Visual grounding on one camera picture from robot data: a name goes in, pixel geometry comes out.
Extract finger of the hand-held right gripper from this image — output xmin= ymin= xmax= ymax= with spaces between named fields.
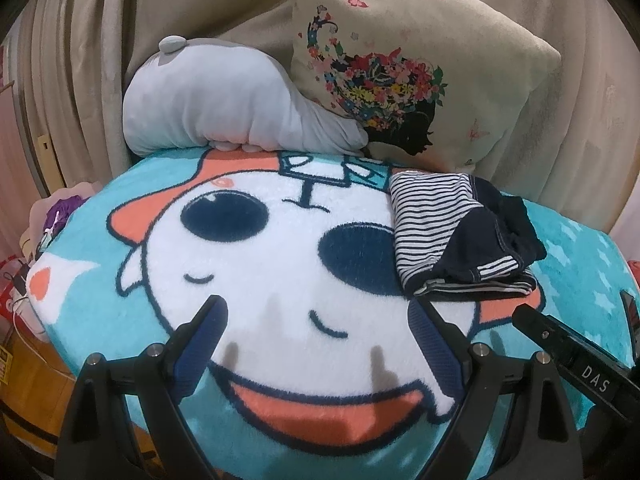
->
xmin=511 ymin=304 xmax=571 ymax=361
xmin=619 ymin=289 xmax=640 ymax=356

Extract wooden furniture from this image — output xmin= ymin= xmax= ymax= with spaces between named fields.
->
xmin=0 ymin=330 xmax=78 ymax=458

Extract grey plush pillow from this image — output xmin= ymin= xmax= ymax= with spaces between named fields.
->
xmin=122 ymin=35 xmax=370 ymax=157

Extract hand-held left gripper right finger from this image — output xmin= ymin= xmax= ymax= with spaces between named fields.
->
xmin=406 ymin=299 xmax=586 ymax=480

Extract beige floral printed pillow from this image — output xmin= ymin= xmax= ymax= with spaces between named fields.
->
xmin=289 ymin=0 xmax=563 ymax=173

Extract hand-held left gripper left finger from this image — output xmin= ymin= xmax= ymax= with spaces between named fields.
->
xmin=54 ymin=294 xmax=230 ymax=480

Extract purple cloth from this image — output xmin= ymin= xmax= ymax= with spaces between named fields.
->
xmin=42 ymin=195 xmax=90 ymax=241

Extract navy striped pants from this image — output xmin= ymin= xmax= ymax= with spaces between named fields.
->
xmin=389 ymin=172 xmax=548 ymax=297

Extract beige curtain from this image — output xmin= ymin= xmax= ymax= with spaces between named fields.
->
xmin=15 ymin=0 xmax=628 ymax=241

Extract teal cartoon printed blanket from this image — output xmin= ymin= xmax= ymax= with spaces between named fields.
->
xmin=25 ymin=147 xmax=640 ymax=480

